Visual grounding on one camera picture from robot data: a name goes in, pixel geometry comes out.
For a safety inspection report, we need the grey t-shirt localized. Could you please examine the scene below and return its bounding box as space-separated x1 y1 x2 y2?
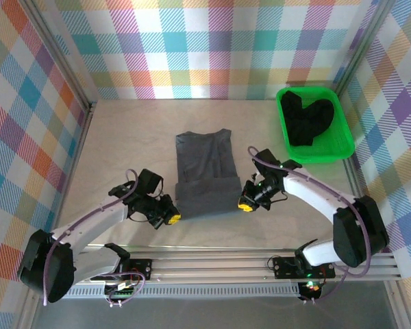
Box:
174 128 242 219

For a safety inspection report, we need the black t-shirt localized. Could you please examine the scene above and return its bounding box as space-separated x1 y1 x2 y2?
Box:
281 90 336 147

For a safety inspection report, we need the green plastic tray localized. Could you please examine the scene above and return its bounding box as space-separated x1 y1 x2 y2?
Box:
275 86 356 165

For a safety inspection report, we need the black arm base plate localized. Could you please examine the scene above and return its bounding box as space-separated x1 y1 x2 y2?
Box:
272 256 336 280
116 258 153 282

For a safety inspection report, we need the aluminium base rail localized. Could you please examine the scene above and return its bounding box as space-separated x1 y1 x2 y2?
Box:
23 246 403 285

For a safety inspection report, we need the aluminium table side rail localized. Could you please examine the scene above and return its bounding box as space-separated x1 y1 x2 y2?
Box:
46 102 97 258
342 157 381 254

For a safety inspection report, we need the slotted grey cable duct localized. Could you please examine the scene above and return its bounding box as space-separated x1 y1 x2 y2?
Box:
64 287 301 300

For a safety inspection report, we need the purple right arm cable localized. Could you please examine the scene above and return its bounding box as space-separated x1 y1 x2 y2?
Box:
248 146 373 304

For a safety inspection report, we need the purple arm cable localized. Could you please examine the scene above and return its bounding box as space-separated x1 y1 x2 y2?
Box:
42 169 148 308
248 146 373 304

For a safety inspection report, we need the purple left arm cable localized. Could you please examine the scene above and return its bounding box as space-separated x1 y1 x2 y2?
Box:
42 169 148 308

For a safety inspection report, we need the aluminium frame post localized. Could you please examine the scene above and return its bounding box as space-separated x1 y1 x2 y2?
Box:
20 0 99 114
332 0 398 100

